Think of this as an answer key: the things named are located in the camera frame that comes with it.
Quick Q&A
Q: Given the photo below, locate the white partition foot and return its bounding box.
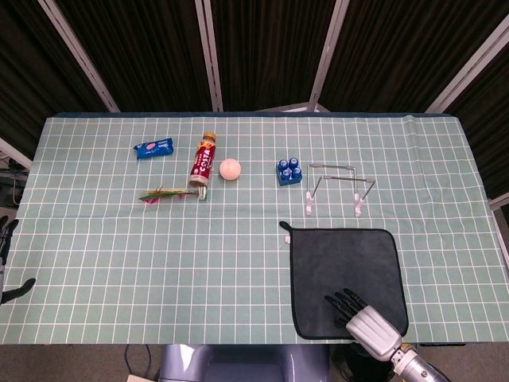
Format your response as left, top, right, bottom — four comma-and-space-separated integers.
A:
278, 102, 332, 114

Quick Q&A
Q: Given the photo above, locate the black device with cables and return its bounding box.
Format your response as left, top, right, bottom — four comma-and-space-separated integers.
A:
0, 157, 29, 208

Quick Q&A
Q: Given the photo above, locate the dark partition panel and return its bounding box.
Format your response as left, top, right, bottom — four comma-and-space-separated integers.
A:
53, 0, 216, 113
208, 0, 339, 112
445, 59, 509, 200
0, 0, 109, 160
317, 0, 509, 115

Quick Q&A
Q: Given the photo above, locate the red Costa drink bottle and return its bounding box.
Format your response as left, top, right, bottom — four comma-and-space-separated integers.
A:
188, 131, 218, 188

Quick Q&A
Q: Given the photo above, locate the blue snack packet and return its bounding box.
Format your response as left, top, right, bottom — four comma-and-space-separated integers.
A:
132, 137, 177, 161

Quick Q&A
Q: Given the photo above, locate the green pink feather shuttlecock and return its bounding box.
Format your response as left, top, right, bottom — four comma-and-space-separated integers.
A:
138, 185, 210, 205

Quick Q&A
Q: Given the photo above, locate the pale pink ball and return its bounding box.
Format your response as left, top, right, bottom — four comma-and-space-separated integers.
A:
219, 158, 242, 181

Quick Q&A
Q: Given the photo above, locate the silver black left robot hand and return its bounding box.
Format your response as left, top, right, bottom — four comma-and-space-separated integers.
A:
0, 218, 37, 306

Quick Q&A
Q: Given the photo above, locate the dark floor cable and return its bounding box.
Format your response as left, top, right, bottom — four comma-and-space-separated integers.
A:
123, 344, 154, 377

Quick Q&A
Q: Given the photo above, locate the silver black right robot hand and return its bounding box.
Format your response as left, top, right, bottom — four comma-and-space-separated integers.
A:
324, 287, 405, 362

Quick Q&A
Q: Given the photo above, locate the blue toy building brick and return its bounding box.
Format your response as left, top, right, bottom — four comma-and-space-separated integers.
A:
275, 157, 304, 187

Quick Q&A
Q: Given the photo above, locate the grey-blue robot torso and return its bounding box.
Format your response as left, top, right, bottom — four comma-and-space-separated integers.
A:
157, 343, 332, 382

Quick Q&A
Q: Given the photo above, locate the black bundle under table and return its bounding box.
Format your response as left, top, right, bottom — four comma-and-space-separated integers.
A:
329, 344, 394, 382

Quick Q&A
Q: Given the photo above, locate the green gridded cutting mat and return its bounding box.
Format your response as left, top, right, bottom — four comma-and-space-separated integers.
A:
0, 115, 509, 345

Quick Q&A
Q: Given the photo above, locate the white partition frame post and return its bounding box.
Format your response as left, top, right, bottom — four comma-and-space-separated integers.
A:
308, 0, 351, 112
193, 0, 224, 112
424, 18, 509, 115
37, 0, 120, 113

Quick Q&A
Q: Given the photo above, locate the metal wire rack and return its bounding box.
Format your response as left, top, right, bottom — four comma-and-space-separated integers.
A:
305, 162, 376, 218

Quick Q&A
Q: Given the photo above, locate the black and blue cloth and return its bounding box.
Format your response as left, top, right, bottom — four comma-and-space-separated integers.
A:
278, 220, 410, 341

